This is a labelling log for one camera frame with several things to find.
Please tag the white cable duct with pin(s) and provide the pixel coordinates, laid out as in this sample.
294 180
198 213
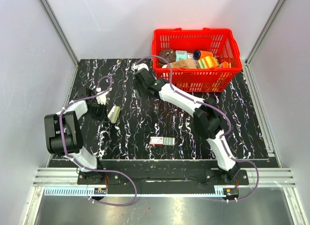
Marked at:
212 192

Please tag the beige stapler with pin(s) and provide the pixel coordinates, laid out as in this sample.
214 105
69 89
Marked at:
114 113

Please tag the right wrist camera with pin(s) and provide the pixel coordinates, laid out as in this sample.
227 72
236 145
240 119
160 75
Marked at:
137 67

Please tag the red plastic basket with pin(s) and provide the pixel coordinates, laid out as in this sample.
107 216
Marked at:
219 41

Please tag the green yellow striped box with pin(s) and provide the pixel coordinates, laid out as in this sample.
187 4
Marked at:
208 62

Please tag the brown round object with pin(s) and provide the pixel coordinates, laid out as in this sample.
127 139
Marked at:
168 54

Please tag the small orange box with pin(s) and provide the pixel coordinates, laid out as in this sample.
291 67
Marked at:
225 64

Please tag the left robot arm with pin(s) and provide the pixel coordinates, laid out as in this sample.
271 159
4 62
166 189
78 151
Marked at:
63 134

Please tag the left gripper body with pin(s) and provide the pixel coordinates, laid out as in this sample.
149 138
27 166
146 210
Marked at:
98 111

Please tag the teal white card packet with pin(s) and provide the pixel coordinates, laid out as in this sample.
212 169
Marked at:
181 55

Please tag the orange bottle blue cap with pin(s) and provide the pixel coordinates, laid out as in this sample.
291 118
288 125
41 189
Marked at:
198 54

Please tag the red white staple box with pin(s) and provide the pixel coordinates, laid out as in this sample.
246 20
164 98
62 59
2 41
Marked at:
159 140

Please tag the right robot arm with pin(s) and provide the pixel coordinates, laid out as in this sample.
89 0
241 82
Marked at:
207 119

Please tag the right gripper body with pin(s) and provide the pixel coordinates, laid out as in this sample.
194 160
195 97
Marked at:
142 88

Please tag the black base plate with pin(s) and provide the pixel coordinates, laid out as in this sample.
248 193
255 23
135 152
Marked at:
208 176

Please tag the brown cardboard package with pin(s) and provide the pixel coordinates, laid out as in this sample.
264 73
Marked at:
184 64

